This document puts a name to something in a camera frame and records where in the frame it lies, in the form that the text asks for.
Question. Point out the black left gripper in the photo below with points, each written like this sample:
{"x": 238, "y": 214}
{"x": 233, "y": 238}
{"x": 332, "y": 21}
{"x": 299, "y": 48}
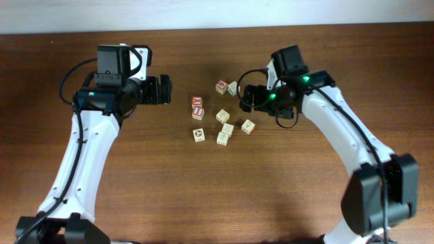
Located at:
{"x": 153, "y": 97}

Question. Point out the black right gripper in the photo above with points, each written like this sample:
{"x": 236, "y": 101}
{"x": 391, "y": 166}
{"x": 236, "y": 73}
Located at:
{"x": 251, "y": 98}

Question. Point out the wooden block lightbulb picture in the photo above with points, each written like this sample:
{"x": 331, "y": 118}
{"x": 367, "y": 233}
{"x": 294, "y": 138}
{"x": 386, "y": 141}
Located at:
{"x": 248, "y": 126}

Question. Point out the wooden block letter F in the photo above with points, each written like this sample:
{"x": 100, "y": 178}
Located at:
{"x": 222, "y": 116}

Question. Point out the wooden block brown ball picture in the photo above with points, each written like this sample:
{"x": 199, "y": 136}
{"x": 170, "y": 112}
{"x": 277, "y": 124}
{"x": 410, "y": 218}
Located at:
{"x": 199, "y": 135}

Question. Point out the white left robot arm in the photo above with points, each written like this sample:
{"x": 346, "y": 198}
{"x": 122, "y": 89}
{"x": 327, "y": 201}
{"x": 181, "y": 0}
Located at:
{"x": 108, "y": 96}

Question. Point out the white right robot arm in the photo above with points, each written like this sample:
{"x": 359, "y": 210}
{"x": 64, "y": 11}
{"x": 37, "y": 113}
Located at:
{"x": 383, "y": 187}

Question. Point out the green letter wooden block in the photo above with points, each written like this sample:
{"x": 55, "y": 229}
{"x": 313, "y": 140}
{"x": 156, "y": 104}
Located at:
{"x": 233, "y": 88}

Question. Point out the red number nine block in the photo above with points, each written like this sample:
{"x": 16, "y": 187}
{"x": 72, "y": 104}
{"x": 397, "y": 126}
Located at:
{"x": 221, "y": 87}

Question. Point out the red letter Y block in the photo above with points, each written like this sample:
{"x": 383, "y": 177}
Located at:
{"x": 197, "y": 101}

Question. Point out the red letter I block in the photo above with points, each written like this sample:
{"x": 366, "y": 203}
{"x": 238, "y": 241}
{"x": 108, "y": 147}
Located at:
{"x": 198, "y": 113}

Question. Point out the wooden block plain engraving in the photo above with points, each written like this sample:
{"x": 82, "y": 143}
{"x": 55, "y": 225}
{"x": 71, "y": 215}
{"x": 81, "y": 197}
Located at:
{"x": 222, "y": 138}

